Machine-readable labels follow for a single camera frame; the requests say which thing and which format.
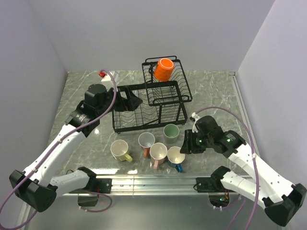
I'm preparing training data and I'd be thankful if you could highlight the black wire dish rack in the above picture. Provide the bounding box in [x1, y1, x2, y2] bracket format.
[112, 55, 192, 134]

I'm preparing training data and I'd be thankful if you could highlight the yellow mug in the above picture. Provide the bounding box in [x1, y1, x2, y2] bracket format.
[110, 139, 133, 162]

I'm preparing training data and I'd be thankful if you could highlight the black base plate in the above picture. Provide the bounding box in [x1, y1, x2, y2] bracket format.
[193, 177, 216, 193]
[94, 178, 112, 194]

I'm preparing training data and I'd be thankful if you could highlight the green cup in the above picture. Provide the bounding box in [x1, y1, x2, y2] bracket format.
[163, 124, 179, 144]

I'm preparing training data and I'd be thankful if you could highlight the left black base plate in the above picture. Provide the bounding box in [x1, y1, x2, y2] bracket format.
[94, 178, 112, 194]

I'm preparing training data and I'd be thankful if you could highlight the aluminium mounting rail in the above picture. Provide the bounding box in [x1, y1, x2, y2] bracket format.
[62, 174, 252, 196]

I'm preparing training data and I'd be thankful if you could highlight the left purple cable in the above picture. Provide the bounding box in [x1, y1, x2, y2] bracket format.
[0, 69, 118, 228]

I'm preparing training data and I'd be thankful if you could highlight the blue mug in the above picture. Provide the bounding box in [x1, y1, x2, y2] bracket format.
[167, 146, 185, 173]

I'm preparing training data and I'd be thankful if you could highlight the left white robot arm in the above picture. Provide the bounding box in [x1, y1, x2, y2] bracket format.
[9, 84, 143, 212]

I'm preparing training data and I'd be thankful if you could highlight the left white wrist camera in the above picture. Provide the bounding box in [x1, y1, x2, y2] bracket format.
[98, 70, 119, 90]

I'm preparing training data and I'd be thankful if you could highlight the orange mug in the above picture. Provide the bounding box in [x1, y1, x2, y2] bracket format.
[153, 57, 175, 82]

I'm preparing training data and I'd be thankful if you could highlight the light pink mug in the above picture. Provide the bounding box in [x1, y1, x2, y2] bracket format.
[149, 143, 167, 169]

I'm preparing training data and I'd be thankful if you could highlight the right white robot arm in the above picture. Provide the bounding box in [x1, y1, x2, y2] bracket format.
[180, 113, 307, 227]

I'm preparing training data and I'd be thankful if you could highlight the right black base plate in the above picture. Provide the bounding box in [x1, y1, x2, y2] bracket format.
[193, 177, 216, 193]

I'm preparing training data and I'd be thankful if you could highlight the coral pink mug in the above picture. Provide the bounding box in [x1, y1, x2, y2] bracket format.
[138, 132, 155, 158]

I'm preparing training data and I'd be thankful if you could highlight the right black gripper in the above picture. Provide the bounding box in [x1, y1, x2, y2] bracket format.
[179, 129, 213, 154]

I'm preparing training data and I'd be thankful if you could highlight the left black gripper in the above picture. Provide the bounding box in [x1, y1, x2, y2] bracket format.
[97, 85, 142, 117]

